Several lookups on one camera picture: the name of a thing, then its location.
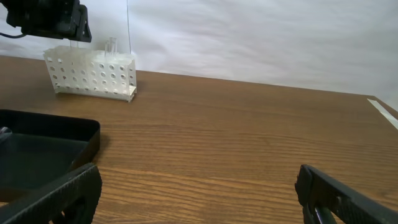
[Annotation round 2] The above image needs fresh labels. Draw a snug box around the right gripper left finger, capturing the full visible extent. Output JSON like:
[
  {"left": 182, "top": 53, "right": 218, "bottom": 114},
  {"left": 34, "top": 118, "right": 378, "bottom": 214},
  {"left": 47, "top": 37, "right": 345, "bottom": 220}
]
[{"left": 0, "top": 162, "right": 103, "bottom": 224}]

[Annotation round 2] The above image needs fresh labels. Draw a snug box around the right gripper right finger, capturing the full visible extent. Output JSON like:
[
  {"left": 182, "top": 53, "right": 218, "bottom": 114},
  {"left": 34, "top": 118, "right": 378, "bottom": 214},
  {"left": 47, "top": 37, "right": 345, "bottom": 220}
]
[{"left": 294, "top": 164, "right": 398, "bottom": 224}]

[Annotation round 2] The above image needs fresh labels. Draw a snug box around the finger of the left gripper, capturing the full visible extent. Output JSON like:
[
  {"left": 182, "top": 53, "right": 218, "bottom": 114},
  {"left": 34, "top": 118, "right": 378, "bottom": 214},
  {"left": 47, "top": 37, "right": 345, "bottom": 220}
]
[{"left": 63, "top": 4, "right": 93, "bottom": 44}]

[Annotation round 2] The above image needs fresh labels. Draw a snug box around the black tray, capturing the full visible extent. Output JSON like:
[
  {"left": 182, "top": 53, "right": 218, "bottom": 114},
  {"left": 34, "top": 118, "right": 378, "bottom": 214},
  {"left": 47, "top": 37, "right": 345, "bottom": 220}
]
[{"left": 0, "top": 108, "right": 101, "bottom": 203}]

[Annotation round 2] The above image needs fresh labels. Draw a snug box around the white test tube rack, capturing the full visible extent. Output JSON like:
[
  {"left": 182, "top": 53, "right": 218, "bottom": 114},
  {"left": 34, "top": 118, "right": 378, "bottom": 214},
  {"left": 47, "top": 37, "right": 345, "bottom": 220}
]
[{"left": 42, "top": 45, "right": 138, "bottom": 103}]

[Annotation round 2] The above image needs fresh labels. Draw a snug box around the black cable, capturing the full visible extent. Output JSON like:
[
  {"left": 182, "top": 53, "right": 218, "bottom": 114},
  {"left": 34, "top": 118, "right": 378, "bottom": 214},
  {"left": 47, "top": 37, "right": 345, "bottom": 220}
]
[{"left": 0, "top": 32, "right": 28, "bottom": 40}]

